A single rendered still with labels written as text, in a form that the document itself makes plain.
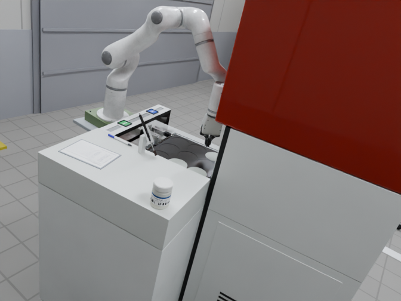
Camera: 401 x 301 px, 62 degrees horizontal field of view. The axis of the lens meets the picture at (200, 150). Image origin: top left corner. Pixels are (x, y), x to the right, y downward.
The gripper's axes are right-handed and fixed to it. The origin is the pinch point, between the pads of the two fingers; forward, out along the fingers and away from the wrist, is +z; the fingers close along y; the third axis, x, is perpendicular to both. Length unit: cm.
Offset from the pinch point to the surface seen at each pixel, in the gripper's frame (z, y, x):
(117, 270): 38, 41, 48
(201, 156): 8.0, 1.6, 1.3
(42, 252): 56, 74, 22
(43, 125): 98, 116, -195
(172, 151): 8.1, 16.8, -1.1
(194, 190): 1.6, 14.1, 40.7
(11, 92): 70, 149, -206
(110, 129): 2.4, 48.6, -8.2
